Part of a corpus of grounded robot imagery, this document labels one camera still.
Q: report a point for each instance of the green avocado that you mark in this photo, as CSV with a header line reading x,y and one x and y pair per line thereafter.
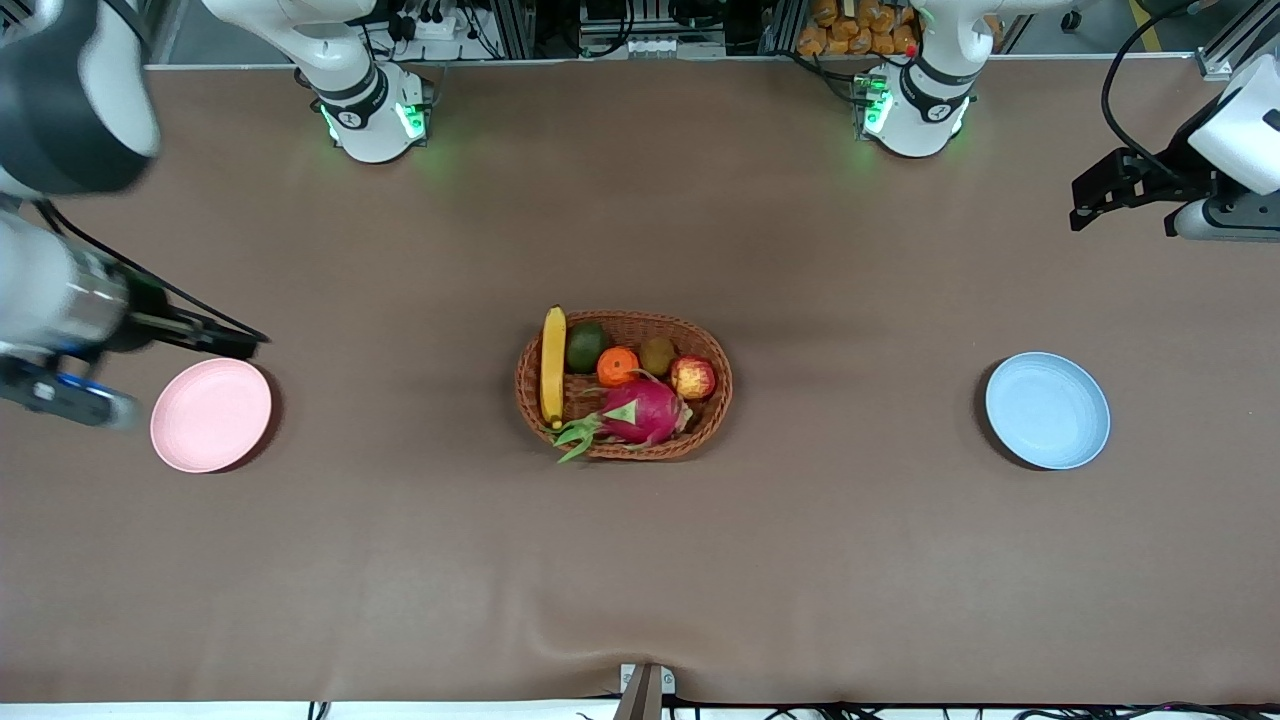
x,y
585,348

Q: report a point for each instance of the aluminium frame rail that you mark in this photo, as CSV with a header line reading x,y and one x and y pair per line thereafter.
x,y
1235,40

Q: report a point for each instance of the pink dragon fruit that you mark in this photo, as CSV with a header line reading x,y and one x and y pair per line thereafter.
x,y
640,410

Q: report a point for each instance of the brown wicker basket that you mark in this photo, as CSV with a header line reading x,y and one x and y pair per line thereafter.
x,y
640,325

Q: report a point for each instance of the brown table mat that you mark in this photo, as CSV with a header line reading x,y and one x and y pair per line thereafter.
x,y
640,560

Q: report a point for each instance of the orange mandarin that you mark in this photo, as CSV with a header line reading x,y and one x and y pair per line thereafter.
x,y
617,367

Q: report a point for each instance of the bag of orange fruits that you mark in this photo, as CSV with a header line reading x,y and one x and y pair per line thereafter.
x,y
850,28

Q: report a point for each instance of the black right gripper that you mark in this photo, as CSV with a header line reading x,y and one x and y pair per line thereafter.
x,y
146,321

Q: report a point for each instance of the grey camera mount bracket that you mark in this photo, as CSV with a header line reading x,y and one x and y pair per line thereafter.
x,y
645,690

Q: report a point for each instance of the brown kiwi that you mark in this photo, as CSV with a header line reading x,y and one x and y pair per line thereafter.
x,y
658,356

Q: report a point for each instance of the red yellow apple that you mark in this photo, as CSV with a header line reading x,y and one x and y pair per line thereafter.
x,y
693,378

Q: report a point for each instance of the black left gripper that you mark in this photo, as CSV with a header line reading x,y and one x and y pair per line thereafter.
x,y
1172,183

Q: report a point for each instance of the light blue plate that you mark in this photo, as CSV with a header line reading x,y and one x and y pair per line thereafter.
x,y
1047,410

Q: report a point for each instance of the pink plate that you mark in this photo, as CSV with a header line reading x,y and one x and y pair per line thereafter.
x,y
210,415

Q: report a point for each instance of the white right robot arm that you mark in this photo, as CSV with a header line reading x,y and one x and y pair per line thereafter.
x,y
365,110

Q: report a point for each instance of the white power strip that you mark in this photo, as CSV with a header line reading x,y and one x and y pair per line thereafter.
x,y
440,25

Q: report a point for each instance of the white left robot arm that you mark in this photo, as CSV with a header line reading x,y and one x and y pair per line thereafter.
x,y
925,110

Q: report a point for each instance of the yellow banana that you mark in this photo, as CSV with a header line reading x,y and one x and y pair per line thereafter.
x,y
553,365

